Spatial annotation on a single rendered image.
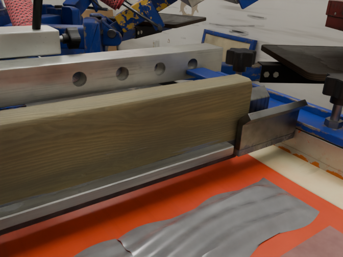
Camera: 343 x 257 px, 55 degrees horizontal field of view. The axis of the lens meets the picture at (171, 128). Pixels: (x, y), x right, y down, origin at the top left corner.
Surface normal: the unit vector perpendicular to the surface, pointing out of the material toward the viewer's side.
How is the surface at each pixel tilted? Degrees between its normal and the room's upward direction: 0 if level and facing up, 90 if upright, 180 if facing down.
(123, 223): 0
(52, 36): 90
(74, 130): 90
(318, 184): 0
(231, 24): 90
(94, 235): 0
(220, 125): 90
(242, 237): 32
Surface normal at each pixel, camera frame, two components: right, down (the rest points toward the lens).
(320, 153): -0.83, 0.20
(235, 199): 0.28, -0.56
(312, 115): 0.04, -0.91
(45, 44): 0.57, 0.36
